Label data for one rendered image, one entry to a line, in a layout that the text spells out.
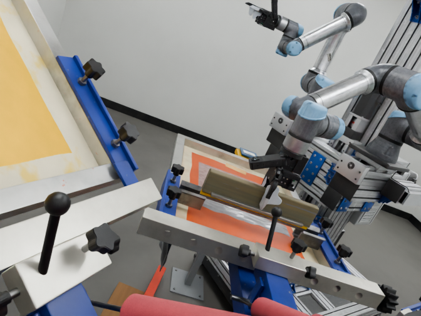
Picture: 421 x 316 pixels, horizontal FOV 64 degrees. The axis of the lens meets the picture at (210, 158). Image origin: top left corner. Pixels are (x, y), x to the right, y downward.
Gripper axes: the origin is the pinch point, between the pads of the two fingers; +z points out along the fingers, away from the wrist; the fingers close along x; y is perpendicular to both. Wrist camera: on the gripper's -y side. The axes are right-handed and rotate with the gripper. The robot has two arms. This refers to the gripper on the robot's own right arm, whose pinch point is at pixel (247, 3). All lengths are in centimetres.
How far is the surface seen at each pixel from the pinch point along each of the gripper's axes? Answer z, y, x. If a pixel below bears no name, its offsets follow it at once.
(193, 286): -31, 161, -55
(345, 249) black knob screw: -33, 45, -128
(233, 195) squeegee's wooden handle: 2, 47, -114
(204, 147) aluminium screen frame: 2, 62, -58
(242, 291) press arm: -2, 57, -142
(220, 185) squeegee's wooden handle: 7, 45, -114
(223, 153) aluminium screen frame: -7, 62, -58
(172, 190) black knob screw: 22, 45, -123
